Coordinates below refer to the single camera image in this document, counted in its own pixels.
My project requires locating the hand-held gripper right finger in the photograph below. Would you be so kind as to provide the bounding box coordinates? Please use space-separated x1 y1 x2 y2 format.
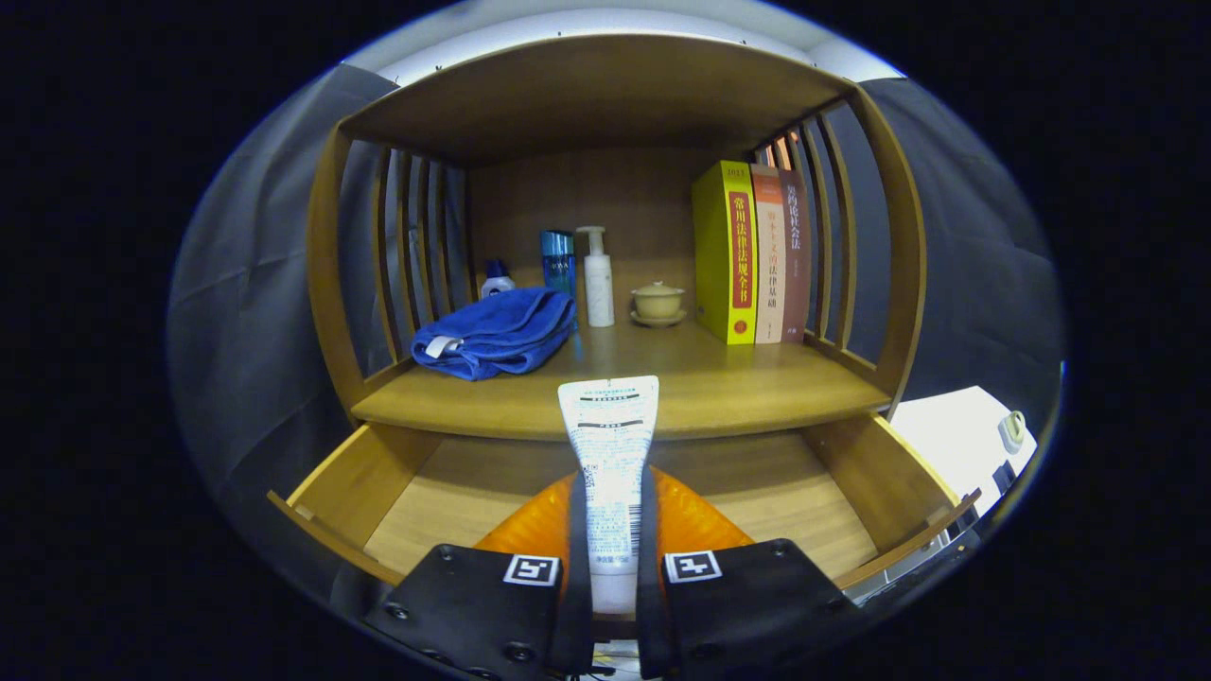
636 465 867 680

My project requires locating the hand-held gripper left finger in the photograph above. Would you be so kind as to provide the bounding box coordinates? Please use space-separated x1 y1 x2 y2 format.
364 470 597 680

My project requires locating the wooden drawer with black knob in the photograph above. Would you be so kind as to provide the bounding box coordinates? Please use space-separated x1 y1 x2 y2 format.
267 411 982 592

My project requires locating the white printed tube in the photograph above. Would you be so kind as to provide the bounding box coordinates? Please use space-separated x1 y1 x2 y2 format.
557 375 660 616

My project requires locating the white drawer unit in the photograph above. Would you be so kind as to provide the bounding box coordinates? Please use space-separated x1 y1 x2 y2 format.
842 386 1037 606

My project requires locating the brown wooden cabinet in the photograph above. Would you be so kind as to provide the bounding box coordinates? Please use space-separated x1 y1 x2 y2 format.
306 34 928 445

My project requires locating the folded blue towel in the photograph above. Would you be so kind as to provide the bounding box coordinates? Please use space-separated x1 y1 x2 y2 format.
410 287 578 381

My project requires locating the yellow lidded tea cup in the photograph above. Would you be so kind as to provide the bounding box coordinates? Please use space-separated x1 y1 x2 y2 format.
630 281 688 329

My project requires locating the white pump bottle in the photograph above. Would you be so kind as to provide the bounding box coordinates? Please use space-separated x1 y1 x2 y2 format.
576 226 616 328

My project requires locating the teal blue bottle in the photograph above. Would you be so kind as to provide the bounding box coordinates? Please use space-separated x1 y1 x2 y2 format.
540 230 576 296

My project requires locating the thick yellow book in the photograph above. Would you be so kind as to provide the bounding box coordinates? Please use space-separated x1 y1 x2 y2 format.
692 160 759 346

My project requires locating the dark red book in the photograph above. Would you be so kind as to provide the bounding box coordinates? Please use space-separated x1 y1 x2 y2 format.
779 168 813 343

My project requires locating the orange and white book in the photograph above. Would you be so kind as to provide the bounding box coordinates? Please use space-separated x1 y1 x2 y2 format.
750 163 787 345

